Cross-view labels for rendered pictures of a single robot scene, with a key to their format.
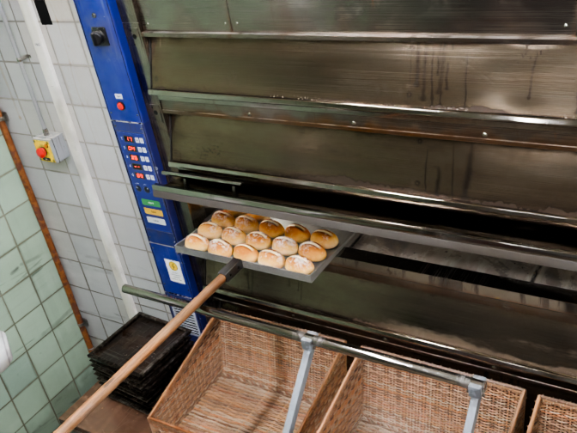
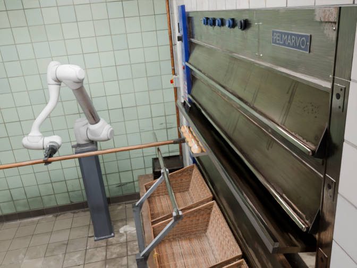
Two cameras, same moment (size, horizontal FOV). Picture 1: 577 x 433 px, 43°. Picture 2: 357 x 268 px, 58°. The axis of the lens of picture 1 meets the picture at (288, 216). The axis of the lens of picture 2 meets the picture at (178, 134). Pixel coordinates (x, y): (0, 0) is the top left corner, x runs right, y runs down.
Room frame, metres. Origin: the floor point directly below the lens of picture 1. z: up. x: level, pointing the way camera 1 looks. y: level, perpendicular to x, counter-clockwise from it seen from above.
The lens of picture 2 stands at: (0.36, -1.36, 2.13)
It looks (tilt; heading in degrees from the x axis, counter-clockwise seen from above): 21 degrees down; 44
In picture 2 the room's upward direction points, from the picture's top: 5 degrees counter-clockwise
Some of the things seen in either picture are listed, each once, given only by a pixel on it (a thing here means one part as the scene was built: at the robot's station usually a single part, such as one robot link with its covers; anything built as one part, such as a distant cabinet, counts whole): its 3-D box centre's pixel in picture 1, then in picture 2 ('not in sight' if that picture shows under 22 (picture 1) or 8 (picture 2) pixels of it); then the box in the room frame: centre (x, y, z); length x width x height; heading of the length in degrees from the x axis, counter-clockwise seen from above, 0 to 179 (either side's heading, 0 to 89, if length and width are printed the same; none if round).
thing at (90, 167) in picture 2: not in sight; (95, 192); (1.74, 1.23, 0.50); 0.21 x 0.21 x 1.00; 57
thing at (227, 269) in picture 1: (230, 270); (178, 141); (1.96, 0.21, 1.20); 0.09 x 0.04 x 0.03; 142
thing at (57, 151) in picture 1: (51, 147); (176, 81); (2.64, 0.84, 1.46); 0.10 x 0.07 x 0.10; 53
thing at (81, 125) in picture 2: not in sight; (83, 130); (1.75, 1.22, 1.17); 0.18 x 0.16 x 0.22; 109
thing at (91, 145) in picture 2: not in sight; (83, 143); (1.73, 1.24, 1.03); 0.22 x 0.18 x 0.06; 147
